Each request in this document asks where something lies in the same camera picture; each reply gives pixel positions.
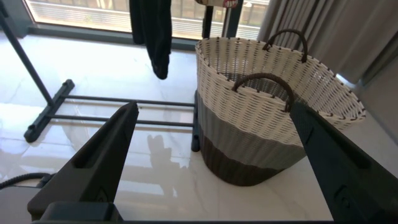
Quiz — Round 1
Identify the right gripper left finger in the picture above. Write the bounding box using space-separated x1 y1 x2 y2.
27 101 140 222

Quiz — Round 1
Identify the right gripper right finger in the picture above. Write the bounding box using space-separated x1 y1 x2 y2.
289 101 398 223

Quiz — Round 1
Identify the black garment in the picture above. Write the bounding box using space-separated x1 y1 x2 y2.
129 0 173 80

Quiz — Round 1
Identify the cream printed garment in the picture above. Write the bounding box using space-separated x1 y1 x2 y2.
195 0 239 9

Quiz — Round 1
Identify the black clothes rack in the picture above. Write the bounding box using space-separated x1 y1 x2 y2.
0 0 245 153

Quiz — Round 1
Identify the white laundry basket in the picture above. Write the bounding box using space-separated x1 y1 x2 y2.
195 28 367 187

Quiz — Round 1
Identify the beige curtain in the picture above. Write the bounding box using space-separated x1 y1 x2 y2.
257 0 398 85

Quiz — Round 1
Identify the window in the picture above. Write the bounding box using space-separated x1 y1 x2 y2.
0 0 271 52

